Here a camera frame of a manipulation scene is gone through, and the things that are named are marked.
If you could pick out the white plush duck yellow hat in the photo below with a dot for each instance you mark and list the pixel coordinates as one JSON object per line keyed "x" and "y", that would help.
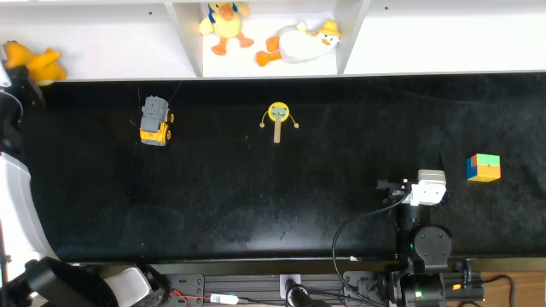
{"x": 300, "y": 44}

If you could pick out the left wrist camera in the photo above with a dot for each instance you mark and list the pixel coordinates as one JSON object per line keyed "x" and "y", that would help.
{"x": 3, "y": 74}

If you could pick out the mounting rail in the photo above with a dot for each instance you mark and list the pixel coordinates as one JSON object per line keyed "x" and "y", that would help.
{"x": 256, "y": 285}

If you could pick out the yellow rattle drum toy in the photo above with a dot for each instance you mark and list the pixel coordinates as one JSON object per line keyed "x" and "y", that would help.
{"x": 279, "y": 113}

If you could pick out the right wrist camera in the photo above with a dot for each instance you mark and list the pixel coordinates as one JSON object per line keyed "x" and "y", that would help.
{"x": 428, "y": 189}

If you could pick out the many-coloured puzzle cube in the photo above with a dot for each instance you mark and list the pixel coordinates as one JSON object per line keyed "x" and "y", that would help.
{"x": 484, "y": 167}

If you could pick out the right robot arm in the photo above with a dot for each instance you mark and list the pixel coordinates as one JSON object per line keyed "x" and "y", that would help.
{"x": 431, "y": 248}

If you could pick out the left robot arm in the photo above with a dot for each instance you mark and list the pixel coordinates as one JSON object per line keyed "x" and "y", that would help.
{"x": 13, "y": 204}

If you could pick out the white shelf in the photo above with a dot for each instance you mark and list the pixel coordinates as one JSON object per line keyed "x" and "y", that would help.
{"x": 106, "y": 47}

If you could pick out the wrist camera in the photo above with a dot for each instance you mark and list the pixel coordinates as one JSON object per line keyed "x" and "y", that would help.
{"x": 428, "y": 189}
{"x": 3, "y": 74}

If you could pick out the orange toy dinosaur figure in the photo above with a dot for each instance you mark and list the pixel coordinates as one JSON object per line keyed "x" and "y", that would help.
{"x": 40, "y": 64}

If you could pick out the grey and yellow toy truck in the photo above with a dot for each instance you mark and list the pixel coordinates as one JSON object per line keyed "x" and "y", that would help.
{"x": 154, "y": 123}

